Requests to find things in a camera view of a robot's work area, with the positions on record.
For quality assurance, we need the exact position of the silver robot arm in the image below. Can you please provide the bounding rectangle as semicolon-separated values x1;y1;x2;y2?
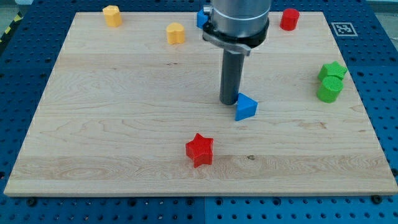
203;0;272;56

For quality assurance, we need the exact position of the wooden board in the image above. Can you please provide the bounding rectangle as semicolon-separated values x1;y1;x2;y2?
4;12;397;197

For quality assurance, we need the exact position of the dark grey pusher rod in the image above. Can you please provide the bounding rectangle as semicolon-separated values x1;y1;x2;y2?
220;50;245;105

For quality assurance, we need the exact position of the yellow heart block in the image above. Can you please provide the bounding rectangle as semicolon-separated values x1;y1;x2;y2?
166;22;185;45

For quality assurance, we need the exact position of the green star block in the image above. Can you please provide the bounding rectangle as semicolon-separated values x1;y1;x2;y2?
318;61;348;81

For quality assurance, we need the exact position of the red cylinder block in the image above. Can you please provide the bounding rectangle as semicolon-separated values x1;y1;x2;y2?
280;8;300;31

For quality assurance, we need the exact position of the red star block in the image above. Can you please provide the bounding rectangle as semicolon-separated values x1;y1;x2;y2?
185;133;214;168

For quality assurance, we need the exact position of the white fiducial marker tag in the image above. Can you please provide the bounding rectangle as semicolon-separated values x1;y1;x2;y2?
331;22;358;37

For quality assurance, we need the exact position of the yellow hexagon block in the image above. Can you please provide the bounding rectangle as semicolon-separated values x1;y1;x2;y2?
102;5;123;27

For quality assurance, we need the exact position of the blue cube block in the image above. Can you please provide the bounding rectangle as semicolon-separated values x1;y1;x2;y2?
197;9;209;29

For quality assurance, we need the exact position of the green cylinder block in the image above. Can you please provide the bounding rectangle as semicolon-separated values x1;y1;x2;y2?
317;76;344;103

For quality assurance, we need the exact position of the blue triangle block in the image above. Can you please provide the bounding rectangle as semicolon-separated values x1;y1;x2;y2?
235;93;258;121

